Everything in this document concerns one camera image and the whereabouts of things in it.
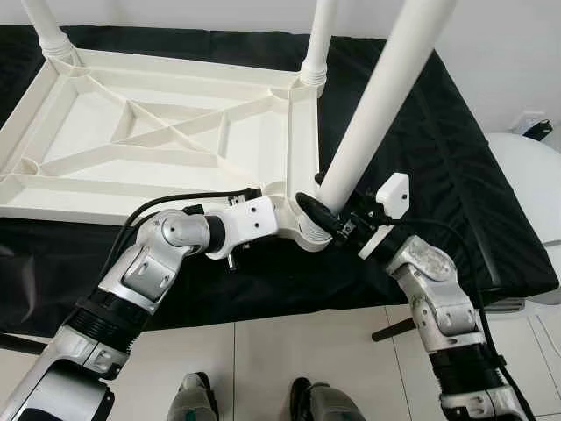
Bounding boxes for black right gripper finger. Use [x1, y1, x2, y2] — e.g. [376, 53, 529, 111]
[295, 193, 347, 236]

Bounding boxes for white plastic table top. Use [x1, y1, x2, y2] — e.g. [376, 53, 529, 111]
[0, 48, 338, 253]

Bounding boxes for white plastic table leg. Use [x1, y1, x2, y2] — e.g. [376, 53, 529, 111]
[19, 0, 80, 61]
[300, 0, 338, 87]
[302, 0, 457, 242]

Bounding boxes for black padded bed cover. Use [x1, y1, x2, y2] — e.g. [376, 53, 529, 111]
[0, 25, 560, 334]

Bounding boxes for grey left robot foot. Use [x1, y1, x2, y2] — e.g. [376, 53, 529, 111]
[167, 373, 220, 421]

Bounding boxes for grey robot foot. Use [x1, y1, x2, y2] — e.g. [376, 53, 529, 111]
[289, 377, 369, 421]
[167, 373, 220, 421]

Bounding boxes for grey right robot foot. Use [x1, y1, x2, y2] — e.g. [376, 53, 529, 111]
[289, 377, 369, 421]

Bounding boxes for white dome appliance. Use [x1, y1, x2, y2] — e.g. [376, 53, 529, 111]
[482, 132, 561, 312]

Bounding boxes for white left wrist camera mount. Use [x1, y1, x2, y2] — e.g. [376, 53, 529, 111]
[206, 195, 280, 260]

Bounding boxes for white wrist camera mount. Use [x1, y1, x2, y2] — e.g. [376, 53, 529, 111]
[206, 195, 280, 260]
[358, 173, 411, 260]

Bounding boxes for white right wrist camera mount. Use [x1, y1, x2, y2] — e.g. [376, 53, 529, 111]
[358, 173, 411, 260]

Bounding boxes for wall socket black plug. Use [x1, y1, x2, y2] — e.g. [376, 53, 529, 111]
[517, 112, 553, 139]

